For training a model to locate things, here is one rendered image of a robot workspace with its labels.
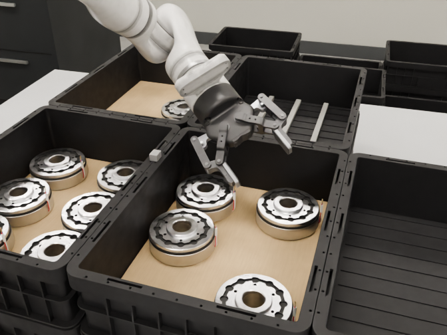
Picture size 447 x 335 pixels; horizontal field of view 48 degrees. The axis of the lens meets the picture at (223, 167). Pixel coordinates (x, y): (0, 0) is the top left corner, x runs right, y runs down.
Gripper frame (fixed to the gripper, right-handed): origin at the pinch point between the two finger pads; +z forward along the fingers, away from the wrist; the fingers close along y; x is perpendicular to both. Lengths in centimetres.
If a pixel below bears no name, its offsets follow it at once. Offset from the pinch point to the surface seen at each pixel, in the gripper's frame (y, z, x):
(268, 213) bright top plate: 2.3, 3.7, -9.6
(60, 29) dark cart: 18, -144, -92
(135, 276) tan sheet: 24.5, 2.6, -2.6
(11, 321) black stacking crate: 41.4, -0.3, 1.7
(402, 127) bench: -49, -13, -62
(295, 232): 0.6, 8.8, -9.5
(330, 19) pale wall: -152, -170, -241
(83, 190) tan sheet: 27.1, -20.6, -12.6
